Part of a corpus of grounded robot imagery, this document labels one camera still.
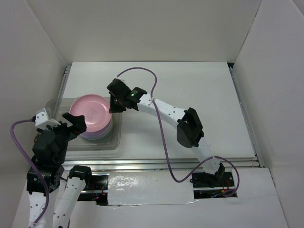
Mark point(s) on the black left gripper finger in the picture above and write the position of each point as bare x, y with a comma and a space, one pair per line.
76, 131
78, 122

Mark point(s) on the pink plate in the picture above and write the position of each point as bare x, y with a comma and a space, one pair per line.
95, 109

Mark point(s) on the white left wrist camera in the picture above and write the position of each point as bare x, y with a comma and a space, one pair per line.
44, 119

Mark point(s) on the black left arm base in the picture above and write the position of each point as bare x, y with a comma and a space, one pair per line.
96, 191

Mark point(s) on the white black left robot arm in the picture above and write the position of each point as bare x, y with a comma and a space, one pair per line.
43, 179

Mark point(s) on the clear plastic bin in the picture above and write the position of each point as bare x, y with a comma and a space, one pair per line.
60, 106

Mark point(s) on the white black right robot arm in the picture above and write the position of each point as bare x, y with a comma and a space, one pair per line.
189, 129

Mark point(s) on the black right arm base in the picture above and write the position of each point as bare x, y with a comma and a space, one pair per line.
221, 178

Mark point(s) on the purple plate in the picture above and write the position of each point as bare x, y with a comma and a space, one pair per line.
98, 135

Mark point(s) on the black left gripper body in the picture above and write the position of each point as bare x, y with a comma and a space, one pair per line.
63, 132

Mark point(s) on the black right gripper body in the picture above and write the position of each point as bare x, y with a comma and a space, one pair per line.
120, 99

